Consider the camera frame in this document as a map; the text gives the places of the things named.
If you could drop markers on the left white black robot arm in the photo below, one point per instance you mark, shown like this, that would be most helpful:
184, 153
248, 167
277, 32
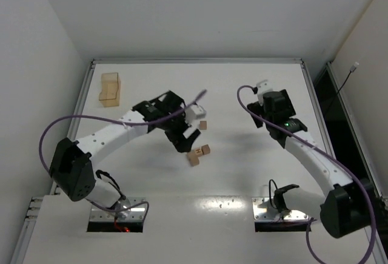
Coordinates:
75, 164

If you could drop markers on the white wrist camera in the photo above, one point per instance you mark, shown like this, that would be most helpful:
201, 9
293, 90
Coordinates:
193, 113
263, 87

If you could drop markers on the small wooden cube block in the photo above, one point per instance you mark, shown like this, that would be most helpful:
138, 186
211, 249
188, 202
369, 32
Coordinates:
203, 125

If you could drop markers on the metal base plate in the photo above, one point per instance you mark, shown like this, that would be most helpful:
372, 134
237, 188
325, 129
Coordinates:
136, 210
263, 212

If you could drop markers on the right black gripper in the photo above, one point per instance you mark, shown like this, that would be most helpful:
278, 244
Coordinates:
254, 113

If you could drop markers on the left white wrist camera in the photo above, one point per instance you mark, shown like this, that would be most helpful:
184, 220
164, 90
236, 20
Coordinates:
193, 113

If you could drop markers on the black wall cable white plug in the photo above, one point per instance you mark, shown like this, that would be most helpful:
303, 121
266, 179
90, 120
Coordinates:
351, 70

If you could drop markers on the wooden cube beside H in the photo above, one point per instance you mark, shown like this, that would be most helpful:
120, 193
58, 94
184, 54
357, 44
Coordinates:
205, 149

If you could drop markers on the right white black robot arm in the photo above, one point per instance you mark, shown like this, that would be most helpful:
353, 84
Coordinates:
345, 203

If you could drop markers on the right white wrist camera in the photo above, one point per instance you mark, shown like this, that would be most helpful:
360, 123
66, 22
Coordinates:
263, 87

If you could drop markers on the front left wooden block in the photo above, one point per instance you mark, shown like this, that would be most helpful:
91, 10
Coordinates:
192, 158

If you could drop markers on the transparent orange plastic container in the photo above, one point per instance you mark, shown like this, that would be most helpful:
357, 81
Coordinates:
110, 89

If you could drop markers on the wooden block letter H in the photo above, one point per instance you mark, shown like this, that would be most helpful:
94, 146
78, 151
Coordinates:
198, 152

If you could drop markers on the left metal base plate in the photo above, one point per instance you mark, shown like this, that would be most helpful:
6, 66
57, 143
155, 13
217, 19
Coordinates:
136, 210

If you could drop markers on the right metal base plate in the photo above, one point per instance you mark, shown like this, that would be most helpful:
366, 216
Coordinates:
263, 212

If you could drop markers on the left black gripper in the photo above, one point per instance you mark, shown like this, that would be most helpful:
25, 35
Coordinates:
176, 131

